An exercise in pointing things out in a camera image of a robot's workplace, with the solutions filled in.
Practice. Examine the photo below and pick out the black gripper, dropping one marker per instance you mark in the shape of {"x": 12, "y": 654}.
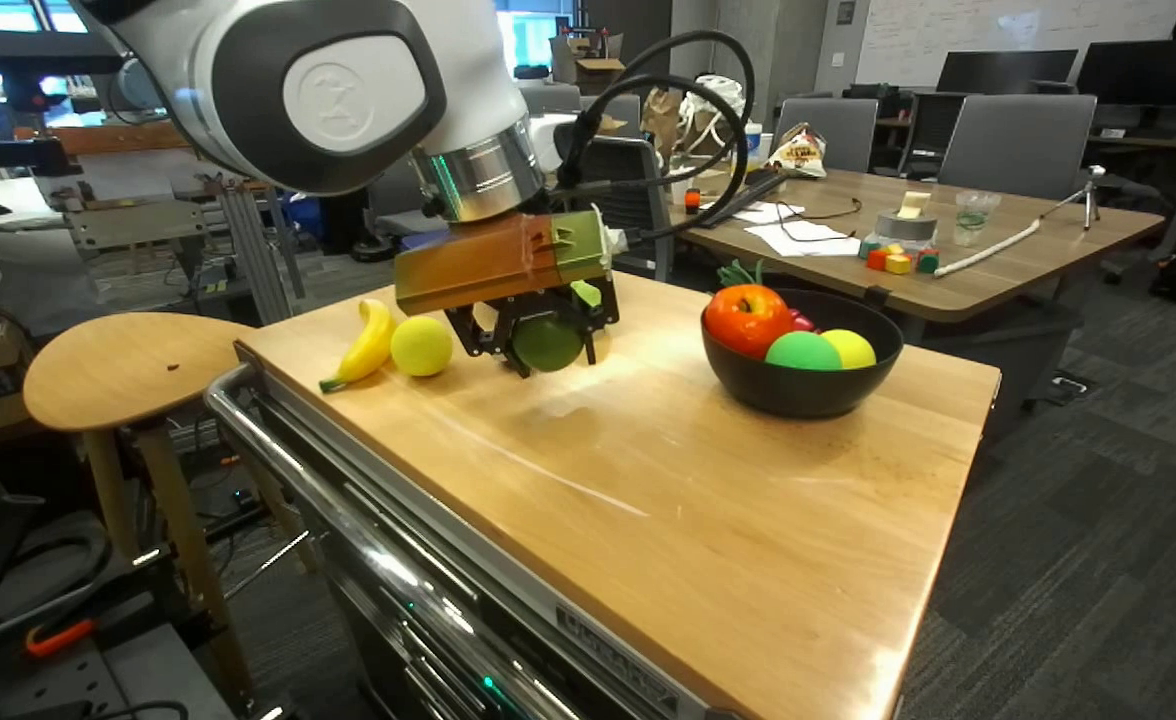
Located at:
{"x": 602, "y": 306}

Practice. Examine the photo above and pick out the green pear toy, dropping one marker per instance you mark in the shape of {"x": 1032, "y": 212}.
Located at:
{"x": 548, "y": 345}

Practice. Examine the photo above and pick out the yellow round fruit toy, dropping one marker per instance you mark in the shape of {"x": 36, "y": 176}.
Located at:
{"x": 423, "y": 345}
{"x": 855, "y": 348}

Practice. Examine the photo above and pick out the yellow banana toy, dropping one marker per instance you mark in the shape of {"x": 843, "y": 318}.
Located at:
{"x": 368, "y": 340}

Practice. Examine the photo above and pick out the orange fruit toy green stem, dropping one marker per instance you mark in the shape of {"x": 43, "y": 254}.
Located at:
{"x": 745, "y": 322}

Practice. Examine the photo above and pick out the small red fruit toy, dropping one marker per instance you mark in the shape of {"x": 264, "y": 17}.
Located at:
{"x": 800, "y": 322}

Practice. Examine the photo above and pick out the green round fruit toy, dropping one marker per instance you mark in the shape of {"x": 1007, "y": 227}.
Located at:
{"x": 804, "y": 354}

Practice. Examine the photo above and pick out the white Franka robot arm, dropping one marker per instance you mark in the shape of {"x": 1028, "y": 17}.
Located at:
{"x": 348, "y": 94}

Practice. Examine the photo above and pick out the wooden top tool cart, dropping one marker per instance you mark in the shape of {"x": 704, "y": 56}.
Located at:
{"x": 612, "y": 465}

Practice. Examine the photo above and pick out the black mesh office chair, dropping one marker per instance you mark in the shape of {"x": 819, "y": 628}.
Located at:
{"x": 643, "y": 203}

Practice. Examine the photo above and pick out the white paper sheet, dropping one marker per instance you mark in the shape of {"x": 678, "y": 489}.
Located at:
{"x": 809, "y": 243}
{"x": 768, "y": 212}

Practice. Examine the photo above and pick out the large black bowl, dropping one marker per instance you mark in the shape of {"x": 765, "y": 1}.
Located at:
{"x": 800, "y": 389}

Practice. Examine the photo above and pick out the black power strip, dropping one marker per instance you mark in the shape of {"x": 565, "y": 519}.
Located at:
{"x": 773, "y": 176}

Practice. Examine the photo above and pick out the clear plastic bottle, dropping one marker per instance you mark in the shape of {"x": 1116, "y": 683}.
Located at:
{"x": 754, "y": 149}

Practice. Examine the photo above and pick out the crumpled white bag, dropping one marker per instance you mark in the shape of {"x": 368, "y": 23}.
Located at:
{"x": 800, "y": 152}

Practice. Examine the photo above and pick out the red toy block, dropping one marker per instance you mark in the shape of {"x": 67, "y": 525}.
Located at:
{"x": 876, "y": 258}

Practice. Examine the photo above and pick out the grey office chair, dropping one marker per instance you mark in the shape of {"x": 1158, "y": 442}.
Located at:
{"x": 1012, "y": 145}
{"x": 835, "y": 130}

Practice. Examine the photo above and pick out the yellow toy block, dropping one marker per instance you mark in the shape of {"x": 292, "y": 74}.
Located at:
{"x": 900, "y": 262}

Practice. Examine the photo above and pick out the green toy block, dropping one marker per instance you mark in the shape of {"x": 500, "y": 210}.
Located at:
{"x": 931, "y": 267}

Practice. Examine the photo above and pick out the yellow notepad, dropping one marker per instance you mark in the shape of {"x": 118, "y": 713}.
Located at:
{"x": 912, "y": 207}

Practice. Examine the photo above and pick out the round wooden stool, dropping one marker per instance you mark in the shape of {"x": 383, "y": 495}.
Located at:
{"x": 122, "y": 365}

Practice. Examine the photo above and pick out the wooden conference table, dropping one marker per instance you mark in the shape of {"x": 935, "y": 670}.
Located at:
{"x": 988, "y": 267}

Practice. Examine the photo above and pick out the clear plastic cup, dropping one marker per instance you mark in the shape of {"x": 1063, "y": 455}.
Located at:
{"x": 978, "y": 217}

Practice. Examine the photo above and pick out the white stick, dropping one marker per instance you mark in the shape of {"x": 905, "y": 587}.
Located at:
{"x": 988, "y": 251}

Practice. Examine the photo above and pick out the black computer monitor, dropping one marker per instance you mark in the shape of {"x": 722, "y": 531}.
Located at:
{"x": 1011, "y": 68}
{"x": 1153, "y": 68}

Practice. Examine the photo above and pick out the small silver tripod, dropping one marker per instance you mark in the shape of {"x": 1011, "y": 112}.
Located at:
{"x": 1088, "y": 195}

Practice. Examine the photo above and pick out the aluminium frame stand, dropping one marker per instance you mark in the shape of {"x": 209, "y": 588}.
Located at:
{"x": 148, "y": 227}

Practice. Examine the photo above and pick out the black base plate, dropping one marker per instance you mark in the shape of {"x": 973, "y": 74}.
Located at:
{"x": 148, "y": 683}

